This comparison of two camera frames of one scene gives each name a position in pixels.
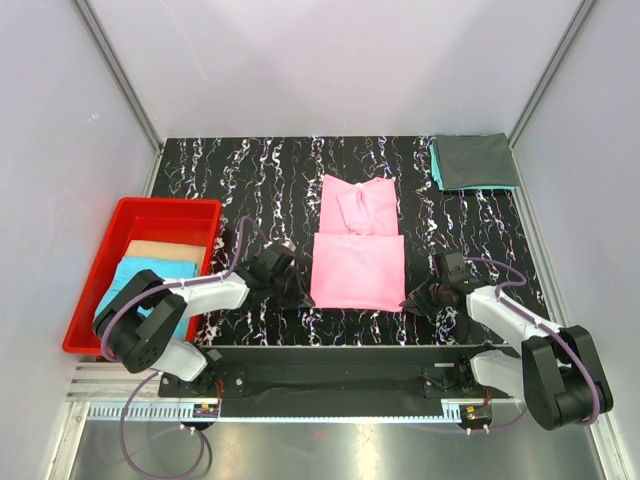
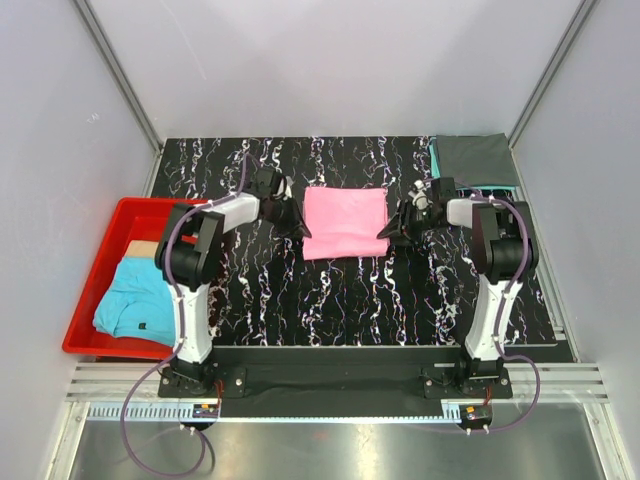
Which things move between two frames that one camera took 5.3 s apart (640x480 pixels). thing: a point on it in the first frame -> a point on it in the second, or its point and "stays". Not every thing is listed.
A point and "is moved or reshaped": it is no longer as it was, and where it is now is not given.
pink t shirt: [358, 255] is moved or reshaped
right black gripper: [417, 303] -> [408, 235]
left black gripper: [299, 298] -> [295, 225]
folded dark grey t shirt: [476, 160] stays
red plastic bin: [189, 222] stays
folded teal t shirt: [437, 177] stays
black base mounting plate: [326, 374] stays
